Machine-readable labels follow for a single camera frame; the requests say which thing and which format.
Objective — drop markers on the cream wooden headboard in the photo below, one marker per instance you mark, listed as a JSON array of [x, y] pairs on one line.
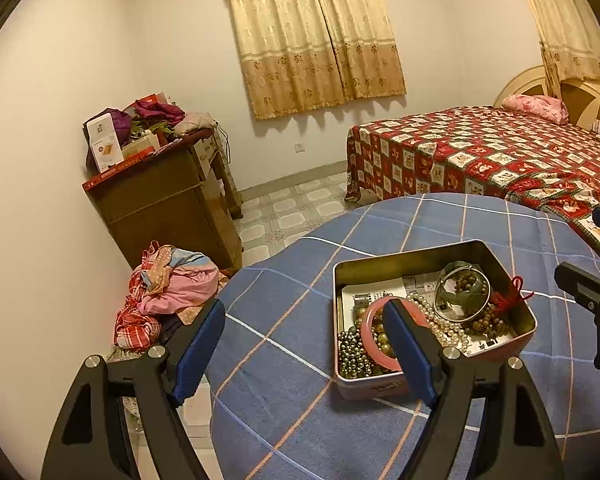
[[582, 97]]

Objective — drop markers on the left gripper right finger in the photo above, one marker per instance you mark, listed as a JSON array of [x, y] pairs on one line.
[[515, 439]]

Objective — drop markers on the pile of clothes on cabinet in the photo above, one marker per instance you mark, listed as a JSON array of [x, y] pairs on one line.
[[150, 122]]

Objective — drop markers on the flat red box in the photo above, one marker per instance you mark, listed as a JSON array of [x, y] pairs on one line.
[[111, 172]]

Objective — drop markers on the silver wristwatch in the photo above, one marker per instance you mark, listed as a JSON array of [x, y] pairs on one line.
[[363, 301]]

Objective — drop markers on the pile of clothes on floor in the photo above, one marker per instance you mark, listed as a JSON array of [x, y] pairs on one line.
[[168, 281]]

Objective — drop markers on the pink pillow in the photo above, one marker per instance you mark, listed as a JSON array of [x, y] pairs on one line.
[[551, 109]]

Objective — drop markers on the blue plaid tablecloth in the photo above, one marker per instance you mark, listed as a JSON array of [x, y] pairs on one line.
[[277, 412]]

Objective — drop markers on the white product box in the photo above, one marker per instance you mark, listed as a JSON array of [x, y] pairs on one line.
[[104, 143]]

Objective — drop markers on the brown wooden cabinet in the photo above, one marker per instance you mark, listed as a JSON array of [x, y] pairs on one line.
[[177, 198]]

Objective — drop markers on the pink metal tin box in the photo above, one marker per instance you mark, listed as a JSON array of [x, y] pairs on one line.
[[358, 377]]

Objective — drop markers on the printed paper leaflet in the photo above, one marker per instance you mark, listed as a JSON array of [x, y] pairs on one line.
[[458, 304]]

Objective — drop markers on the red cord coin charm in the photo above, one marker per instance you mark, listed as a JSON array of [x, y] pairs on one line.
[[503, 302]]

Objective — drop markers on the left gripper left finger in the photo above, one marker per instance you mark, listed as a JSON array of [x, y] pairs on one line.
[[90, 439]]

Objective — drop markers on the green jade bangle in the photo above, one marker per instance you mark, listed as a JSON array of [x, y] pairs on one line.
[[460, 292]]

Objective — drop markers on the red patchwork bedspread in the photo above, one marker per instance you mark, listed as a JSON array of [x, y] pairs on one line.
[[481, 150]]

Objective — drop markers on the beige curtain at right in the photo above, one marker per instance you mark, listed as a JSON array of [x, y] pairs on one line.
[[569, 41]]

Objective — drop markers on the silver bangle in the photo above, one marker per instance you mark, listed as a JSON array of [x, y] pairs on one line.
[[467, 289]]

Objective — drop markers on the pink bangle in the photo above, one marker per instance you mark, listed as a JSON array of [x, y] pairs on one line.
[[367, 329]]

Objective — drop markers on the beige patterned window curtain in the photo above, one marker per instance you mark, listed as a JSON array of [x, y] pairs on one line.
[[304, 55]]

